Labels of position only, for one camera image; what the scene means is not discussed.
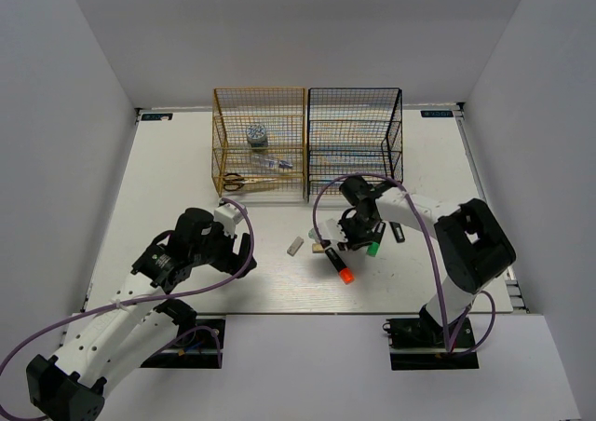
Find green black highlighter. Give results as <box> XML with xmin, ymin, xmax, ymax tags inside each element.
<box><xmin>367</xmin><ymin>238</ymin><xmax>381</xmax><ymax>257</ymax></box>

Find left blue table label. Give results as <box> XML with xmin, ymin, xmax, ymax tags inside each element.
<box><xmin>141</xmin><ymin>113</ymin><xmax>173</xmax><ymax>121</ymax></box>

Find black wire mesh basket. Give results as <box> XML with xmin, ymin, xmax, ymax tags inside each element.
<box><xmin>305</xmin><ymin>88</ymin><xmax>403</xmax><ymax>200</ymax></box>

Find pink black highlighter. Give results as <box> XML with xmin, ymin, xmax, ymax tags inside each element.
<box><xmin>390</xmin><ymin>222</ymin><xmax>405</xmax><ymax>243</ymax></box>

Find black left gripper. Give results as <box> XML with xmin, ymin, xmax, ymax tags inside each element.
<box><xmin>191</xmin><ymin>216</ymin><xmax>257</xmax><ymax>278</ymax></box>

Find grey white eraser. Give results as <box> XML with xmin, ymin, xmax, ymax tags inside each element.
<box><xmin>287</xmin><ymin>237</ymin><xmax>305</xmax><ymax>256</ymax></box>

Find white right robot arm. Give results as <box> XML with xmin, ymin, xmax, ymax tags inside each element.
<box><xmin>338</xmin><ymin>175</ymin><xmax>517</xmax><ymax>346</ymax></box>

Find round blue white tape tin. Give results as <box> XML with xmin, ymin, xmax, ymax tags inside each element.
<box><xmin>246</xmin><ymin>123</ymin><xmax>268</xmax><ymax>149</ymax></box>

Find gold wire mesh basket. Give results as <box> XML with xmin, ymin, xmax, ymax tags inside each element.
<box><xmin>211</xmin><ymin>87</ymin><xmax>306</xmax><ymax>202</ymax></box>

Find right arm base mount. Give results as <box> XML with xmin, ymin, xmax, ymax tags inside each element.
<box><xmin>383</xmin><ymin>318</ymin><xmax>480</xmax><ymax>372</ymax></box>

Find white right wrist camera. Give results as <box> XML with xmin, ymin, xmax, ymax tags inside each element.
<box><xmin>318</xmin><ymin>219</ymin><xmax>347</xmax><ymax>249</ymax></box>

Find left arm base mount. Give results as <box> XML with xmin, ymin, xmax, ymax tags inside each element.
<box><xmin>141</xmin><ymin>318</ymin><xmax>226</xmax><ymax>370</ymax></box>

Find orange black highlighter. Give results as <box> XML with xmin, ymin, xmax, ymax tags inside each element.
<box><xmin>325</xmin><ymin>246</ymin><xmax>354</xmax><ymax>284</ymax></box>

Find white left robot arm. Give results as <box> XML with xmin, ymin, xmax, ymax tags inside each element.
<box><xmin>26</xmin><ymin>199</ymin><xmax>256</xmax><ymax>420</ymax></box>

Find black handled scissors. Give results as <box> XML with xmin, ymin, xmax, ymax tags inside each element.
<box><xmin>223</xmin><ymin>173</ymin><xmax>276</xmax><ymax>192</ymax></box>

